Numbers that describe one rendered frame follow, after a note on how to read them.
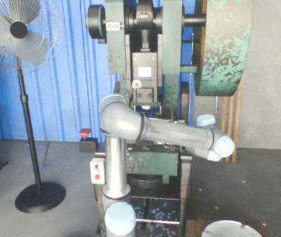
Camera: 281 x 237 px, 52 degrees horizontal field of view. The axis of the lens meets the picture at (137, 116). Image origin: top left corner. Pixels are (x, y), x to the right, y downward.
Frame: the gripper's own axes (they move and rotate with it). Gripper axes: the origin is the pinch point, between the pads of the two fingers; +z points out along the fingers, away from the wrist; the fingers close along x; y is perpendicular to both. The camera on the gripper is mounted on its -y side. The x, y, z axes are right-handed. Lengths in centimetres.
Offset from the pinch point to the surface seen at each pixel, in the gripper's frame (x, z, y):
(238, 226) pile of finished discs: 45, -36, -13
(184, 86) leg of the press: -10, 29, -61
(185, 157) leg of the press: 16.8, -4.8, -14.4
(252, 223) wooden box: 49, -39, -24
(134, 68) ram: -30.5, 26.0, -11.0
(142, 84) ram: -20.8, 23.3, -13.6
